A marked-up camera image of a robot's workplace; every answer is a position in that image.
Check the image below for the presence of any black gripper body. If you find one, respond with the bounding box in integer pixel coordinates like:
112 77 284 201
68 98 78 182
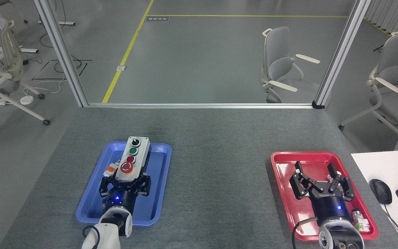
103 187 141 212
310 190 353 226

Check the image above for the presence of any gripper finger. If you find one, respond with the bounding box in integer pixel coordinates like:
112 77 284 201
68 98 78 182
290 161 324 200
325 163 356 202
130 175 151 197
99 176 120 197

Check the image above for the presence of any grey four-button control box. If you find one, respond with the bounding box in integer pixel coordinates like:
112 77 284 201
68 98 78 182
115 136 150 183

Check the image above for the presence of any blue plastic tray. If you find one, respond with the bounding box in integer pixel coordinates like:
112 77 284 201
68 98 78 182
76 141 172 227

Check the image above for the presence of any red plastic tray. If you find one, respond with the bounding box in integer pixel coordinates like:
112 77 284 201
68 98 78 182
271 151 379 241

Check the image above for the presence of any black computer mouse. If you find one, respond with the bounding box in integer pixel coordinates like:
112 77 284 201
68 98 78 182
369 179 392 205

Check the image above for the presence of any white desk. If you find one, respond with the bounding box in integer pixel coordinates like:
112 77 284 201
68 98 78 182
350 149 398 249

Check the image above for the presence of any silver aluminium crossbar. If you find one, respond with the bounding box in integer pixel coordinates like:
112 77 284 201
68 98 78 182
87 103 315 109

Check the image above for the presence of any grey chair with flat armrests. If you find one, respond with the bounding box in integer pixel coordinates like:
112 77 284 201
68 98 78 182
259 27 321 104

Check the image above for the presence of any white mesh office chair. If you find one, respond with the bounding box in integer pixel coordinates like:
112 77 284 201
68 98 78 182
0 19 51 144

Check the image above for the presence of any white pleated curtain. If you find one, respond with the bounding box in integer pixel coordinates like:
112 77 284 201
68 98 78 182
363 0 398 34

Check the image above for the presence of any green push button switch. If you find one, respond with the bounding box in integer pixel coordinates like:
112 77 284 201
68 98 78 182
327 171 344 193

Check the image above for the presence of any red push button switch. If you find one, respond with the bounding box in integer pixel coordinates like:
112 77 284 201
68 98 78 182
105 160 122 174

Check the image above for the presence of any silver push button switch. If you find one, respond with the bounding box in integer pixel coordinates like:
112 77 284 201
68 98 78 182
351 209 371 232

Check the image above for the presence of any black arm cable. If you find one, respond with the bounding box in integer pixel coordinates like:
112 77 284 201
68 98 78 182
292 217 319 249

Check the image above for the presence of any silver aluminium post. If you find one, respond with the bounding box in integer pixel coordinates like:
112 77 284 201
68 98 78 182
33 0 89 108
312 0 372 109

